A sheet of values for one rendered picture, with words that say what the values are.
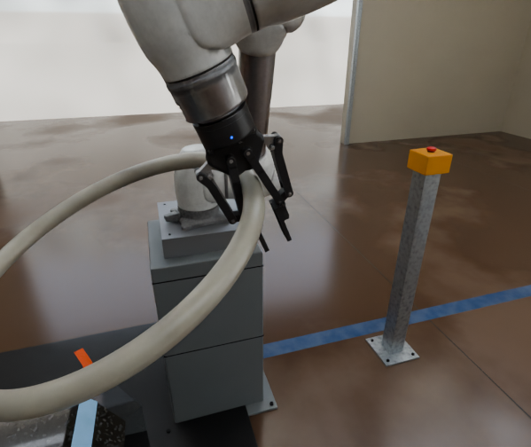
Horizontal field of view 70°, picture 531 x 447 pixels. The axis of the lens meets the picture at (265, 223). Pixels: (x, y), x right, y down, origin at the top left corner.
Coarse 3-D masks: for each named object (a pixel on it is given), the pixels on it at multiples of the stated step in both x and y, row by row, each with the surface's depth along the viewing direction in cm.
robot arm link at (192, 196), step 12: (180, 180) 132; (192, 180) 130; (216, 180) 131; (180, 192) 134; (192, 192) 132; (204, 192) 133; (180, 204) 137; (192, 204) 134; (204, 204) 135; (216, 204) 141
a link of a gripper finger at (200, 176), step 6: (198, 168) 53; (198, 174) 51; (204, 174) 52; (198, 180) 51; (204, 180) 52; (210, 180) 52; (210, 186) 52; (216, 186) 53; (210, 192) 53; (216, 192) 53; (216, 198) 54; (222, 198) 54; (222, 204) 54; (228, 204) 56; (222, 210) 55; (228, 210) 55; (228, 216) 56; (234, 216) 56; (234, 222) 56
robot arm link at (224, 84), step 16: (224, 64) 42; (192, 80) 42; (208, 80) 42; (224, 80) 43; (240, 80) 45; (176, 96) 44; (192, 96) 43; (208, 96) 43; (224, 96) 44; (240, 96) 45; (192, 112) 44; (208, 112) 44; (224, 112) 44
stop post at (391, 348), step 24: (432, 168) 150; (432, 192) 158; (408, 216) 168; (408, 240) 170; (408, 264) 173; (408, 288) 180; (408, 312) 187; (384, 336) 200; (384, 360) 193; (408, 360) 194
